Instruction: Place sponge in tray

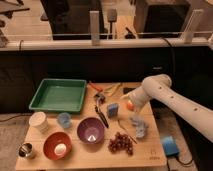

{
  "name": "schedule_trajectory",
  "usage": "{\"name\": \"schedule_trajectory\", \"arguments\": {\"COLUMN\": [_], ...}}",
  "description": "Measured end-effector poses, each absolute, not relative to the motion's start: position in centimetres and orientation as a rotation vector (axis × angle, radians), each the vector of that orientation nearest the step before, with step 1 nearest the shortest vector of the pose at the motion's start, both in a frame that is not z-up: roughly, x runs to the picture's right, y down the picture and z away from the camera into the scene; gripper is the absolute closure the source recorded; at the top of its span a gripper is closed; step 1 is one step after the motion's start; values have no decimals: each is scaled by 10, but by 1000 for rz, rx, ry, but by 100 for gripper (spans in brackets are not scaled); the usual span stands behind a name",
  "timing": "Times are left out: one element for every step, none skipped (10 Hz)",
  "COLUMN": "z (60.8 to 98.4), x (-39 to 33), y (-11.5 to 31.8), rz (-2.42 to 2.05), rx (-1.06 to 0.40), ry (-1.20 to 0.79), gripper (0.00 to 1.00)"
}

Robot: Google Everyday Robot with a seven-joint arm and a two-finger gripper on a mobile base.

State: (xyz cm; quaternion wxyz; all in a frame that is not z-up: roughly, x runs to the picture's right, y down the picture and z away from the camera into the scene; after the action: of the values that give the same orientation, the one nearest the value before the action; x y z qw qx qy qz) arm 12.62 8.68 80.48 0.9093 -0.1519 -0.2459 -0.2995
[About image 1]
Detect purple bowl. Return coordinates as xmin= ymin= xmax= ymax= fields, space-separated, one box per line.
xmin=77 ymin=117 xmax=105 ymax=144

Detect white paper cup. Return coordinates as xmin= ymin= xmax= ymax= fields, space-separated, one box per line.
xmin=29 ymin=112 xmax=48 ymax=133

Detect white egg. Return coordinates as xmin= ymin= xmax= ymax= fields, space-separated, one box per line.
xmin=54 ymin=144 xmax=66 ymax=155

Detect blue glass cup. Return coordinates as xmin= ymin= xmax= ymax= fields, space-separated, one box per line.
xmin=57 ymin=112 xmax=71 ymax=129

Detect crumpled blue cloth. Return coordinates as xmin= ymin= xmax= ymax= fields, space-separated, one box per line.
xmin=130 ymin=115 xmax=148 ymax=139

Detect thin wooden stick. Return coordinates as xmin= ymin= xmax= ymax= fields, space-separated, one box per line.
xmin=117 ymin=119 xmax=137 ymax=144

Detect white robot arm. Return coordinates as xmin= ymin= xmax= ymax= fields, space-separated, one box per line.
xmin=122 ymin=74 xmax=213 ymax=143

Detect bunch of red grapes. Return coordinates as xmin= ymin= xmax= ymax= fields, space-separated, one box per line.
xmin=108 ymin=132 xmax=133 ymax=156

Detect wooden board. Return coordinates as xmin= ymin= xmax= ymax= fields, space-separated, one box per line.
xmin=15 ymin=86 xmax=167 ymax=171

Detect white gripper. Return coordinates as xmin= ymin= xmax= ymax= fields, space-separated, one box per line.
xmin=121 ymin=87 xmax=149 ymax=108

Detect orange ball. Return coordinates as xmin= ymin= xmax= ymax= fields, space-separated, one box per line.
xmin=126 ymin=101 xmax=134 ymax=111

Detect black cable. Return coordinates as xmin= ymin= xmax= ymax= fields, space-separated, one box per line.
xmin=175 ymin=155 xmax=195 ymax=167

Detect yellow green utensil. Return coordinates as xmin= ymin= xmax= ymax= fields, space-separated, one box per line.
xmin=104 ymin=83 xmax=121 ymax=97

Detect green plastic tray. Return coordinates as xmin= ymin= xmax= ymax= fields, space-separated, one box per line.
xmin=29 ymin=79 xmax=87 ymax=114

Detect blue tape roll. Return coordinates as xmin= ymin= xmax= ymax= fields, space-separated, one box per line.
xmin=161 ymin=136 xmax=179 ymax=157

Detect red handled pliers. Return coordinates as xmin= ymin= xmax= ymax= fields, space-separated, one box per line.
xmin=88 ymin=81 xmax=103 ymax=92

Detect red bowl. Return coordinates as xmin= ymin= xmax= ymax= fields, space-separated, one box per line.
xmin=43 ymin=132 xmax=72 ymax=160

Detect small metal cup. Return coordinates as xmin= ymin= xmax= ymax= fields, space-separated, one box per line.
xmin=18 ymin=143 xmax=36 ymax=159

